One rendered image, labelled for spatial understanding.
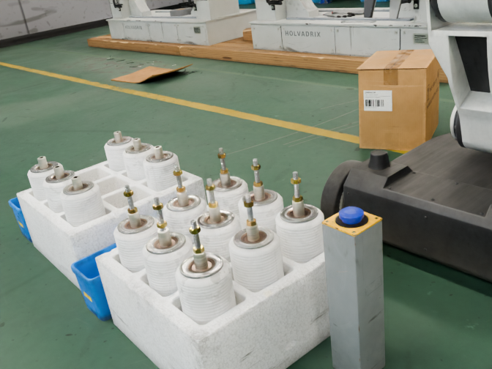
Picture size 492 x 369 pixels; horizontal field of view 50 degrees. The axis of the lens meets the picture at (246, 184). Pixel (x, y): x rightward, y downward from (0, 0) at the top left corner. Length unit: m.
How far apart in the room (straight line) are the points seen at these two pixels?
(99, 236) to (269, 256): 0.53
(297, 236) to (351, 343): 0.21
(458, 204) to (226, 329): 0.57
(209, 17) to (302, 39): 1.04
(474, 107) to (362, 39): 1.92
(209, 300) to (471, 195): 0.63
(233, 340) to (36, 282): 0.74
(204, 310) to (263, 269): 0.13
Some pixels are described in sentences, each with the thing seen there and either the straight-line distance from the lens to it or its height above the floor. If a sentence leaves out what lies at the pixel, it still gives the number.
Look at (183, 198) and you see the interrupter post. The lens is 1.13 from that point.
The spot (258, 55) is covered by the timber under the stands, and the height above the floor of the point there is 0.06.
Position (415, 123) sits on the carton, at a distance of 1.95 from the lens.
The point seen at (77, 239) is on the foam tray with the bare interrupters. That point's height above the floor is 0.16.
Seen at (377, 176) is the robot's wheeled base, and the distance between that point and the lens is 1.28.
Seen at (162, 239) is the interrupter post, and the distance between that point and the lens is 0.99.
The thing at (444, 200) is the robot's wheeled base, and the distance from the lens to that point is 1.21.
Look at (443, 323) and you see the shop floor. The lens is 1.17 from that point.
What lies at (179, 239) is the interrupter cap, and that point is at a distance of 1.01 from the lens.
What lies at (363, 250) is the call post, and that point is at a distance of 0.87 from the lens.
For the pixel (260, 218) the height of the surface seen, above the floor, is 0.23.
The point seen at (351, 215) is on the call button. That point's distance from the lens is 0.86.
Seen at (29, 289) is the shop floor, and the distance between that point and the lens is 1.51.
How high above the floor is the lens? 0.74
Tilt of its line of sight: 24 degrees down
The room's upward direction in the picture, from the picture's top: 8 degrees counter-clockwise
